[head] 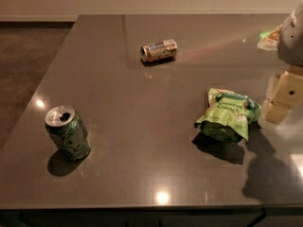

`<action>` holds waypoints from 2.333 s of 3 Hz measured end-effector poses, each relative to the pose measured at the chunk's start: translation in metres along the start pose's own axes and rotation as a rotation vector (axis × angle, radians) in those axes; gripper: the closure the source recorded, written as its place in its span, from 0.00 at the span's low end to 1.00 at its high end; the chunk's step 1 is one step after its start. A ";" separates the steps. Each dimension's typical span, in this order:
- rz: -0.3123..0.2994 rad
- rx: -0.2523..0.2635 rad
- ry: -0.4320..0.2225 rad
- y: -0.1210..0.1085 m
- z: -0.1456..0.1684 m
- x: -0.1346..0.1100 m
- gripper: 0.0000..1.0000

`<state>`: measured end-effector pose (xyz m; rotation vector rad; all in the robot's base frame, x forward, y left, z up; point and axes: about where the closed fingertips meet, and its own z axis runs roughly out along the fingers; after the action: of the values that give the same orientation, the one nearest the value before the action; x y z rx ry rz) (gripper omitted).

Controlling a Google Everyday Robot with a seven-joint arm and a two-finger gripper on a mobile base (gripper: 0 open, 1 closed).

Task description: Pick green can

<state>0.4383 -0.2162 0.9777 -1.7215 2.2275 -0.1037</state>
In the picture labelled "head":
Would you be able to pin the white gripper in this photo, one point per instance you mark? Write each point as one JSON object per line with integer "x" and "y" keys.
{"x": 292, "y": 40}

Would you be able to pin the green soda can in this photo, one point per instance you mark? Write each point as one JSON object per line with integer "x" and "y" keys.
{"x": 67, "y": 131}

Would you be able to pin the orange soda can lying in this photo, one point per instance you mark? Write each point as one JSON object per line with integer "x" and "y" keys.
{"x": 158, "y": 51}

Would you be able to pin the green coconut crunch snack bag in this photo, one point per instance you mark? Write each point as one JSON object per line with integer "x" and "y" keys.
{"x": 228, "y": 116}

